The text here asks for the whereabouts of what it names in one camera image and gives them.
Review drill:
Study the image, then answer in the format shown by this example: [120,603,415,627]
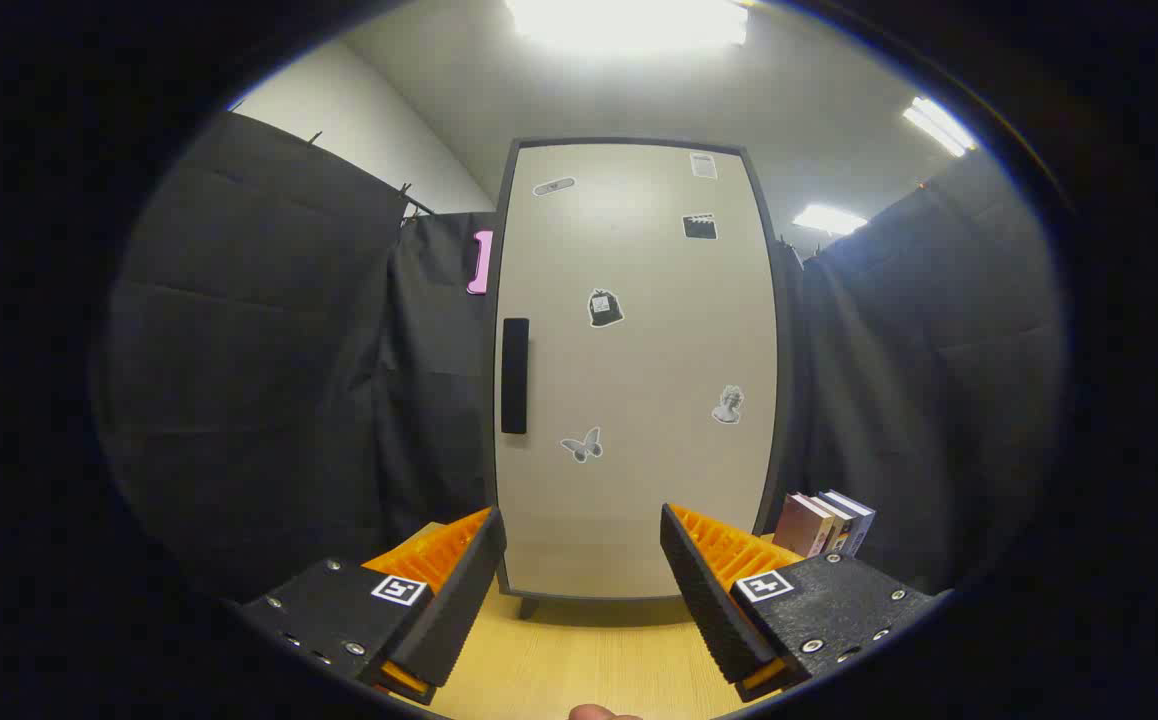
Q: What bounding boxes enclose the black backdrop cloth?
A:
[94,110,1065,601]

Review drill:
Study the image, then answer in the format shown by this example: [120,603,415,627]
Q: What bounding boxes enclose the ceiling light panel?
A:
[504,0,750,53]
[902,96,979,158]
[792,205,869,237]

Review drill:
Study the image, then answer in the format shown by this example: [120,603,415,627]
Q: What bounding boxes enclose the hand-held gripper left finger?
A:
[239,506,508,707]

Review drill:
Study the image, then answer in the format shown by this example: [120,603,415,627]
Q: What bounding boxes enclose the black door handle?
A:
[501,318,530,435]

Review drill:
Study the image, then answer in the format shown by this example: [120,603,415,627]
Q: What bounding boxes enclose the grey book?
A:
[811,495,856,556]

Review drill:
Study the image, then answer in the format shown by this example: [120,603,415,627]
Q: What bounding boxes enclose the maroon book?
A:
[773,493,836,558]

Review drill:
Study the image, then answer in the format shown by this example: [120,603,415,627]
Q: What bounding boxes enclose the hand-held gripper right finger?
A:
[659,502,943,704]

